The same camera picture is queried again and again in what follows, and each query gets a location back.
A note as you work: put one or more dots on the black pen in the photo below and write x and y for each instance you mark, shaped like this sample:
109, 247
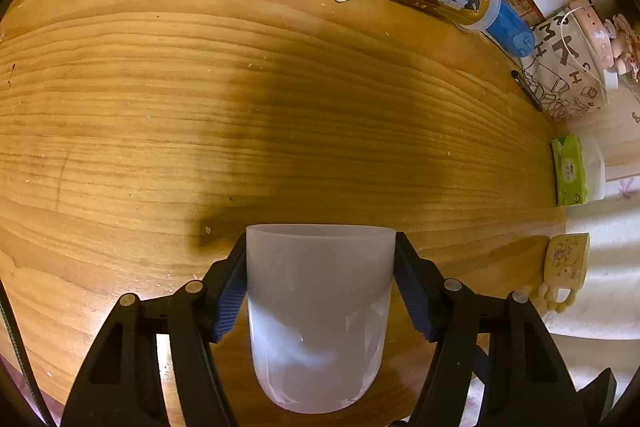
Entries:
525, 89

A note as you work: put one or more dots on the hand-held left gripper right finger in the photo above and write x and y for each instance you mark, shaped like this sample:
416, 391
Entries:
411, 292

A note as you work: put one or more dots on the white frosted plastic cup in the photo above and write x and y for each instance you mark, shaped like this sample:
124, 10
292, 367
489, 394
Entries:
315, 317

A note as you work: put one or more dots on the green tissue pack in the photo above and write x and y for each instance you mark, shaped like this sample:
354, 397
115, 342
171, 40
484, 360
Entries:
569, 172

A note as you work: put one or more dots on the printed canvas bag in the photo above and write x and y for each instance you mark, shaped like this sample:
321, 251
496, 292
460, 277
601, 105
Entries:
560, 67

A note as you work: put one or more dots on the blue plastic bottle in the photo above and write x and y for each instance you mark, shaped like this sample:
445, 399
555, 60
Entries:
510, 32

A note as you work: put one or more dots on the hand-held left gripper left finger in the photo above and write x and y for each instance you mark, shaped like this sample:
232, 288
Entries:
231, 302

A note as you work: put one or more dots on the white plastic packet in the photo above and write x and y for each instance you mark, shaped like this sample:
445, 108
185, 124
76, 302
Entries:
595, 169

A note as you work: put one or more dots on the cream cartoon mug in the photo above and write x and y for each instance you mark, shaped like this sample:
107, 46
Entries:
566, 263

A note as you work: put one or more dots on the pink round container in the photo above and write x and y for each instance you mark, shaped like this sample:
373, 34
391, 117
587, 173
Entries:
597, 37

